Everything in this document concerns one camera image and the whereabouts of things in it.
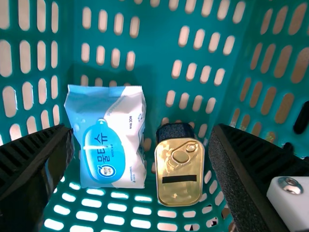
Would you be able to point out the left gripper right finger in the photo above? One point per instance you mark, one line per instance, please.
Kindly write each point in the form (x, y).
(246, 169)

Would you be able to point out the teal shopping basket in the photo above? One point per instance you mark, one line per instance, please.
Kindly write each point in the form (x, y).
(157, 48)

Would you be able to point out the rectangular gold tin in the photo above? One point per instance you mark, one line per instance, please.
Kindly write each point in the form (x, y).
(178, 191)

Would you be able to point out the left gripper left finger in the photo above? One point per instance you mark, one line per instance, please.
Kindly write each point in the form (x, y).
(29, 169)

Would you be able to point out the blue white wet wipes pack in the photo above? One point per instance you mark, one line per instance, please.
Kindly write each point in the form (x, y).
(120, 108)

